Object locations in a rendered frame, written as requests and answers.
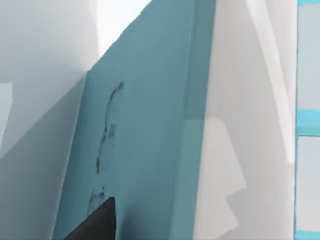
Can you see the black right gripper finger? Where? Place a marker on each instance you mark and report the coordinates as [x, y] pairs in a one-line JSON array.
[[100, 222]]

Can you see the light blue rack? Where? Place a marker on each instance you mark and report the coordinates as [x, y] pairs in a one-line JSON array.
[[307, 120]]

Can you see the teal blue book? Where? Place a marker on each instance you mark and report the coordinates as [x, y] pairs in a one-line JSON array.
[[150, 120]]

